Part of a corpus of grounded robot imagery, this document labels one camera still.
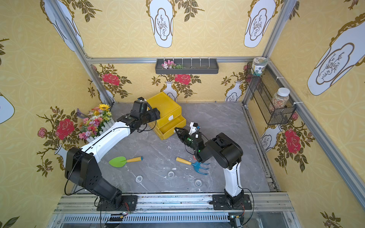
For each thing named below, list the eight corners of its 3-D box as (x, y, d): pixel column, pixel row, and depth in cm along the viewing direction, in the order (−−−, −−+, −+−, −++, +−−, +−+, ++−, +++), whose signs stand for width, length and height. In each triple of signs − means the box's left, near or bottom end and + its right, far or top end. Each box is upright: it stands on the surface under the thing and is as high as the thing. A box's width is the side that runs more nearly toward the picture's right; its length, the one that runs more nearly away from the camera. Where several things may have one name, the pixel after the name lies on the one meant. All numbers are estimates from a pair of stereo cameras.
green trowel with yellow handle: (109, 167, 89) (107, 165, 87) (112, 158, 92) (110, 156, 90) (141, 167, 89) (140, 165, 86) (143, 158, 92) (142, 156, 90)
